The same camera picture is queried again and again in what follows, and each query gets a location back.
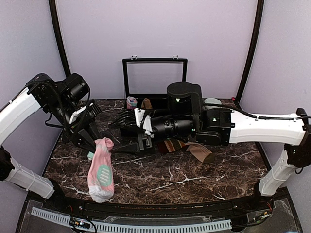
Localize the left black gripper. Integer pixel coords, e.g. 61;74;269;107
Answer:
47;94;105;155

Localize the pink patterned sock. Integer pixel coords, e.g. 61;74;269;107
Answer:
87;137;115;203

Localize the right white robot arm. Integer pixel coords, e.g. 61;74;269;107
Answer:
109;82;311;211

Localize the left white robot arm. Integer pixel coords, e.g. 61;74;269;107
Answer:
0;73;101;212

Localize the rolled pink white sock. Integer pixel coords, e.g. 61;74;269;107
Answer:
126;96;138;109

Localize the rolled brown sock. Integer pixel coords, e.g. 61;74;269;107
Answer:
141;98;153;109

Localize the striped brown beige sock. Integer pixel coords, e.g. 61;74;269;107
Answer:
157;139;214;164

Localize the black glass-lid storage box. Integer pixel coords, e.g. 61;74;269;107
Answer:
122;56;188;110

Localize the far pale green bowl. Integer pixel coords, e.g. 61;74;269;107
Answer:
204;98;222;105

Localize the small circuit board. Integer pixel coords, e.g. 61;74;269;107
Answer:
69;218;91;229

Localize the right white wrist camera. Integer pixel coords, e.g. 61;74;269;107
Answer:
134;108;154;138

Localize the white slotted cable duct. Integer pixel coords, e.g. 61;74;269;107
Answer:
30;207;232;233

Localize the left black frame post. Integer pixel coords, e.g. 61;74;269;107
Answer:
48;0;77;87

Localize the black frame post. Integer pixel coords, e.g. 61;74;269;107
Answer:
48;0;77;87
235;0;264;105

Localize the right black frame post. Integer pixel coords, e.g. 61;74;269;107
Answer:
235;0;264;105

